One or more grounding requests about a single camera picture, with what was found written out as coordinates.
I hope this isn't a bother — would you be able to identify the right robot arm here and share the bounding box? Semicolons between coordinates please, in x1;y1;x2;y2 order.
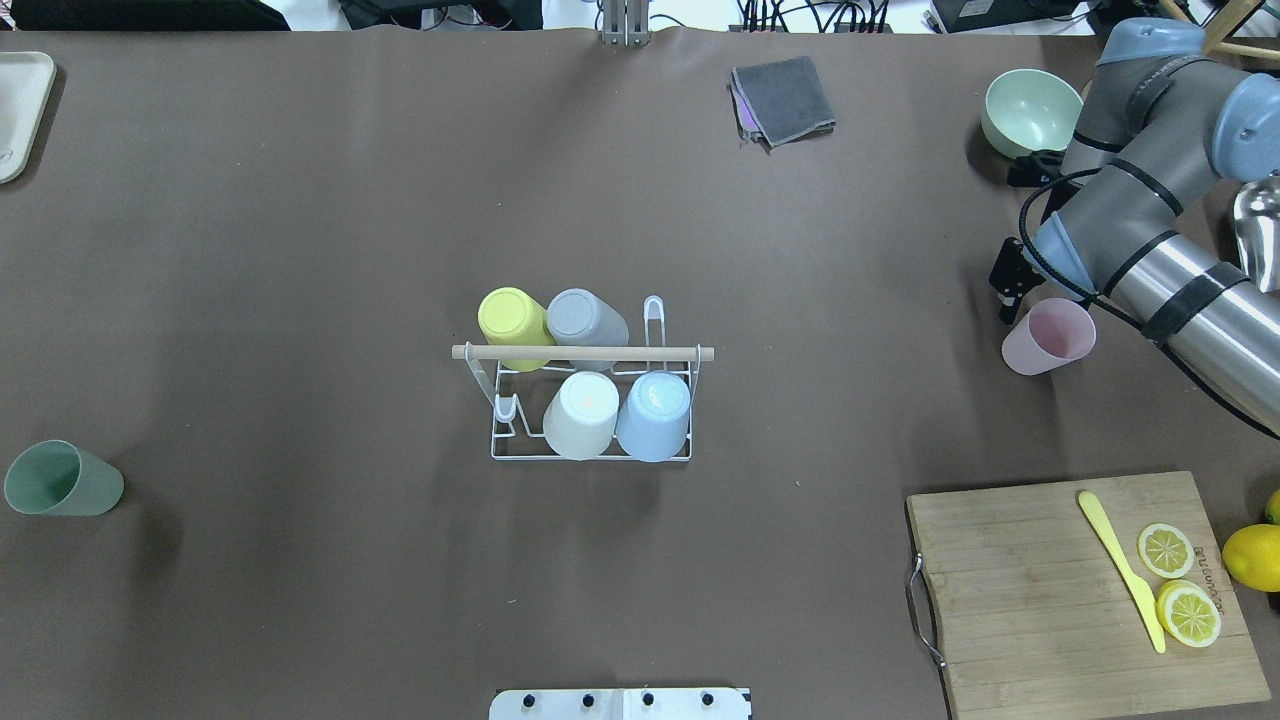
989;18;1279;437

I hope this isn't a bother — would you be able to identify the whole yellow lemon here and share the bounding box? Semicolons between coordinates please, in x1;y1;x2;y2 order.
1221;524;1279;593

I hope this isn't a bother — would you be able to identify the wooden mug tree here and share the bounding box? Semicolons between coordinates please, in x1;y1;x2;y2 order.
1157;1;1279;61

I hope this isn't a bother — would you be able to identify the lemon slice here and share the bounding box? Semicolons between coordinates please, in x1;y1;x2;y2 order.
1155;579;1222;648
1135;523;1196;580

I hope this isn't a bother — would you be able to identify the wooden cutting board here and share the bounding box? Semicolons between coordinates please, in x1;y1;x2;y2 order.
906;471;1272;719

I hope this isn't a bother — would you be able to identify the green cup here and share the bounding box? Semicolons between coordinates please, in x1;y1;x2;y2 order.
3;439;124;518

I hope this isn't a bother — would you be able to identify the yellow plastic knife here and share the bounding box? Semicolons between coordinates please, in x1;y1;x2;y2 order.
1076;489;1167;653

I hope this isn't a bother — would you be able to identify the white wire cup holder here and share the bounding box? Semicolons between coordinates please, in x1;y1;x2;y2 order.
451;287;716;462

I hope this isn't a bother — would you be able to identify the light blue cup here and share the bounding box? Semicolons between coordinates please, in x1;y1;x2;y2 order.
614;372;691;462

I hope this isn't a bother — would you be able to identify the green bowl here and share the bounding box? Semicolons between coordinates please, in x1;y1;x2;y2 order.
980;68;1083;159

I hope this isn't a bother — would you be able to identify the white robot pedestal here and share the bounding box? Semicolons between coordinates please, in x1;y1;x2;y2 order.
488;687;753;719

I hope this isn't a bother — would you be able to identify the cream white cup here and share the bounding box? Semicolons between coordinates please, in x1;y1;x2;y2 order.
543;372;620;461

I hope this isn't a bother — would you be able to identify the yellow cup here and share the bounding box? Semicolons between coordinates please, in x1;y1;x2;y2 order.
477;286;557;346

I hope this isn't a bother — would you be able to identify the cream plastic tray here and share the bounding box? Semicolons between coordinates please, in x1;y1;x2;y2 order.
1;51;58;184

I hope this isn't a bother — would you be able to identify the aluminium frame post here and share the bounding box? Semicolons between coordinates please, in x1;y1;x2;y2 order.
598;0;652;47

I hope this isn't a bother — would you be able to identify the grey folded cloth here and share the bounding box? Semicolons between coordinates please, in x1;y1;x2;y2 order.
730;56;836;149

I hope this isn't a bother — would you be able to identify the grey cup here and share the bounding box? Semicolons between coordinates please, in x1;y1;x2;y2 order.
547;288;630;347

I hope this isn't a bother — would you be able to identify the pink cup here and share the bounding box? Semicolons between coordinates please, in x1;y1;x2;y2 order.
1001;297;1097;375

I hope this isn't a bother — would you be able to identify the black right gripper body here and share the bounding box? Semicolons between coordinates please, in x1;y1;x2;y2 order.
988;238;1041;301

